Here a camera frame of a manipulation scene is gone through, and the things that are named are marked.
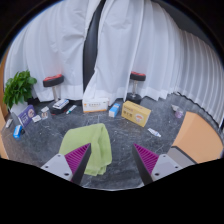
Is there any green potted plant white pot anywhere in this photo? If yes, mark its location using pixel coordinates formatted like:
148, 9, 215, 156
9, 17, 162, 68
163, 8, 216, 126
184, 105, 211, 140
2, 69, 38, 116

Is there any purple cardboard box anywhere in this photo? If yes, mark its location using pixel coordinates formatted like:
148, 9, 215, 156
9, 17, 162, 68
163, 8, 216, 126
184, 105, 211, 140
17, 104, 37, 128

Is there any white flat remote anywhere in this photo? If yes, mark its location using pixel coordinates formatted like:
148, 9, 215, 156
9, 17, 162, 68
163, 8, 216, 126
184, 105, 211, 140
4, 118, 14, 129

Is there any white and orange box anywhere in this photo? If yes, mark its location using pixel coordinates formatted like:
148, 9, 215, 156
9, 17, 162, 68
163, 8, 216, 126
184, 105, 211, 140
81, 97, 110, 114

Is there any light green towel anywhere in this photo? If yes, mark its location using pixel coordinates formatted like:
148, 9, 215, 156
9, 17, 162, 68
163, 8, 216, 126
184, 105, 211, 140
58, 123, 113, 177

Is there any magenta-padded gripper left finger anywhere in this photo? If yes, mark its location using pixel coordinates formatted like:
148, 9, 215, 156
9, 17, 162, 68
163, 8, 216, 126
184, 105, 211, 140
40, 143, 92, 186

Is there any small white tube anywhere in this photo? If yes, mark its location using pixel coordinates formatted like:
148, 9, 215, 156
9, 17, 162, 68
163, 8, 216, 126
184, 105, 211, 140
65, 104, 78, 115

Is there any small purple object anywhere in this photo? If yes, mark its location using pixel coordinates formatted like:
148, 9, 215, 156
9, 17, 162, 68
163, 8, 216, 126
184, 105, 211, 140
171, 104, 185, 120

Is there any white curtain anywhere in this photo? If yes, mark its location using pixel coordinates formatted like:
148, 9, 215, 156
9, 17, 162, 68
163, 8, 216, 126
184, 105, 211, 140
83, 0, 224, 124
3, 0, 101, 103

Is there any white pen-shaped tube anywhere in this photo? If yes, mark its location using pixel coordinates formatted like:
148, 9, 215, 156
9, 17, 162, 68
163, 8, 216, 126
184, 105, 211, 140
147, 127, 162, 138

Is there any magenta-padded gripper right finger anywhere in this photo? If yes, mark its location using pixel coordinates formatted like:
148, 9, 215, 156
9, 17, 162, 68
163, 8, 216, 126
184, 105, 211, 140
131, 143, 184, 186

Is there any small blue and white box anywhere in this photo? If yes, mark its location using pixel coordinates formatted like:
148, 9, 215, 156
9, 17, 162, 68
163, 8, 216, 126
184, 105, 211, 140
108, 102, 122, 119

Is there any yellow cardboard box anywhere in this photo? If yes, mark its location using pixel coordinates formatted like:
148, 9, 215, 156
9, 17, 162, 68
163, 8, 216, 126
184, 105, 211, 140
121, 100, 152, 128

